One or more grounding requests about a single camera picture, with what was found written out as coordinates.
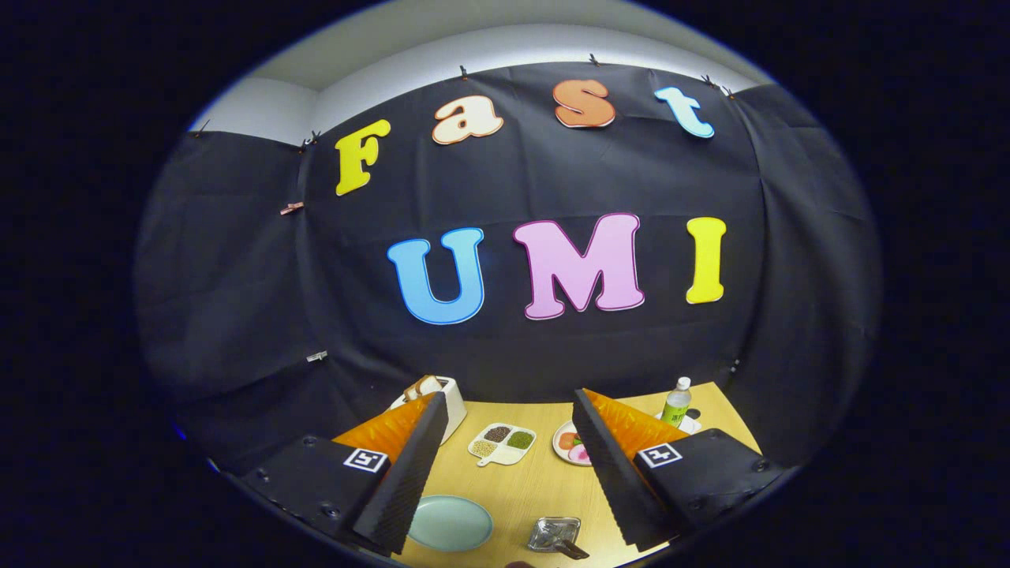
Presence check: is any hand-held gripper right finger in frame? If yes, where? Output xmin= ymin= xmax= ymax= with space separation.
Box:
xmin=572 ymin=388 xmax=791 ymax=554

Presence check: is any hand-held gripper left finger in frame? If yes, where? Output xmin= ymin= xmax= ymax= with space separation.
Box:
xmin=237 ymin=391 xmax=450 ymax=556

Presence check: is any metal spoon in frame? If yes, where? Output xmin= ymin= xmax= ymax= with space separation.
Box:
xmin=548 ymin=535 xmax=591 ymax=562

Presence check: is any white plate of food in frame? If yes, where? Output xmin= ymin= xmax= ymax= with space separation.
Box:
xmin=552 ymin=419 xmax=595 ymax=468

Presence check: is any light green plate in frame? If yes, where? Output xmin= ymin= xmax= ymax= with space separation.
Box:
xmin=406 ymin=494 xmax=495 ymax=554

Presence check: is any white toaster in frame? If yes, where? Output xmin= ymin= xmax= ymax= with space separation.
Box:
xmin=390 ymin=376 xmax=469 ymax=447

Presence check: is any small white saucer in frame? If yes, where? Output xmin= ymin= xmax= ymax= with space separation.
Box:
xmin=654 ymin=409 xmax=702 ymax=437

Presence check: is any green label drink bottle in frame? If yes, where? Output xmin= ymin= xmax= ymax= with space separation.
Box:
xmin=660 ymin=376 xmax=694 ymax=430

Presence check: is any white compartment tray with beans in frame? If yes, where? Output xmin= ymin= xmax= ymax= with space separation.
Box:
xmin=467 ymin=423 xmax=538 ymax=468

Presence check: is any metal wire basket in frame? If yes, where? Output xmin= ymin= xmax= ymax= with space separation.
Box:
xmin=526 ymin=516 xmax=583 ymax=554

